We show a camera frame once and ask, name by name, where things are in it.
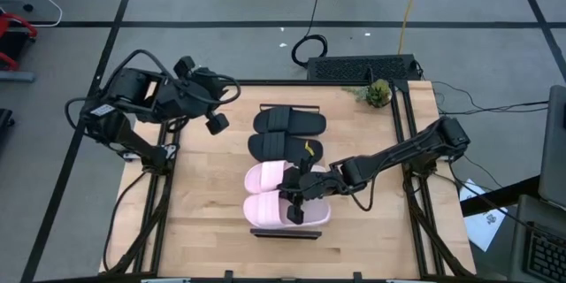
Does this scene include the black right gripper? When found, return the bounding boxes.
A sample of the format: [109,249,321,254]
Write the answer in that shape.
[279,141,341,226]

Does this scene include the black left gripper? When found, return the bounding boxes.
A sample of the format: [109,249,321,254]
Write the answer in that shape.
[174,55,231,136]

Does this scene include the pink slide sandal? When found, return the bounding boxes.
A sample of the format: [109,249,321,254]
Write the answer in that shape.
[243,160,328,195]
[241,188,332,230]

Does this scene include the black slide sandal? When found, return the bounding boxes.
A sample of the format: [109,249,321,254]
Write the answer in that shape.
[247,131,325,164]
[252,105,327,137]

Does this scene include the potted succulent plant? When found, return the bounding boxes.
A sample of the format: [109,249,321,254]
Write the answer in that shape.
[342,78,394,109]

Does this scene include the black keyboard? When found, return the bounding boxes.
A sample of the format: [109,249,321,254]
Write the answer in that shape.
[305,54,422,81]

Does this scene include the grey stand base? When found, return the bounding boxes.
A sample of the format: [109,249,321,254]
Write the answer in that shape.
[0,70,35,83]

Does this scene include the white paper sheet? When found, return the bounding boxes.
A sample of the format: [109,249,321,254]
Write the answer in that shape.
[458,179,509,253]

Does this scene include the black chair base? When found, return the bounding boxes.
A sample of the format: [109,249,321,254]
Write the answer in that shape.
[0,108,15,138]

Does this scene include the black floor beam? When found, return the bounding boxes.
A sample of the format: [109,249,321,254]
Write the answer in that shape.
[459,175,541,218]

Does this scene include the grey laptop computer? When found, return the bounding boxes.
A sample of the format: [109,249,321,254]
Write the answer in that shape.
[507,84,566,283]

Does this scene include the wooden shelf with black frame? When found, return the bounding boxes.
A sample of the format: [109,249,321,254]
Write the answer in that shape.
[249,103,324,241]

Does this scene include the black aluminium rig frame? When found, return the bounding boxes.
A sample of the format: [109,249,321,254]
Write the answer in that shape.
[99,64,477,283]

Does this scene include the black coiled cable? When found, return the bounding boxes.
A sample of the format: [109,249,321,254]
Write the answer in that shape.
[290,0,329,69]

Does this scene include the red cart frame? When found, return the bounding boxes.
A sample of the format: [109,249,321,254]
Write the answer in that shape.
[0,11,40,72]

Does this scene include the yellow cable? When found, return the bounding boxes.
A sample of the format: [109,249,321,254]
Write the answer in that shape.
[396,0,429,56]

